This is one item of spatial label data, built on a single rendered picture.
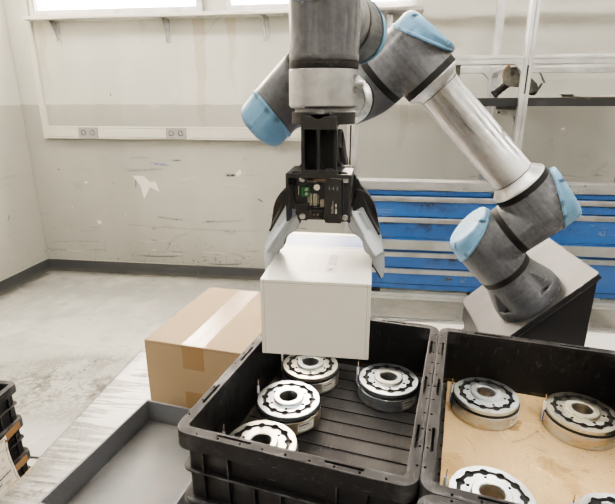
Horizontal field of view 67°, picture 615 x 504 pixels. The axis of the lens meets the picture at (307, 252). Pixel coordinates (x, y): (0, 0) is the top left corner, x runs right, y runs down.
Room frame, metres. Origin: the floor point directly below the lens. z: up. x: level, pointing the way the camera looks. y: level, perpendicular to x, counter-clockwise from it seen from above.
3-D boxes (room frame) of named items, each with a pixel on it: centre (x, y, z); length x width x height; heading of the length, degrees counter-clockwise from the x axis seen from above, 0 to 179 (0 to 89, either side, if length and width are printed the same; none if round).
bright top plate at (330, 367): (0.76, -0.01, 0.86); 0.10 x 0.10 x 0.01
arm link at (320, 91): (0.54, -0.02, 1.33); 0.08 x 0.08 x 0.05
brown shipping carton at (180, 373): (0.97, 0.19, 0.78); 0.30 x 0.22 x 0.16; 164
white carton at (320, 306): (0.57, -0.02, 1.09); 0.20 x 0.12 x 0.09; 172
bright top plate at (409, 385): (0.71, -0.14, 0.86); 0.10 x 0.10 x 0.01
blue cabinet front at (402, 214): (2.45, -0.65, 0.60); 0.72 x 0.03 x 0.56; 82
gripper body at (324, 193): (0.54, -0.02, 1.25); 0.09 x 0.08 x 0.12; 172
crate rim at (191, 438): (0.63, -0.04, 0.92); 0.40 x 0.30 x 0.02; 162
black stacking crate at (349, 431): (0.63, -0.04, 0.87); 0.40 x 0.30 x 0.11; 162
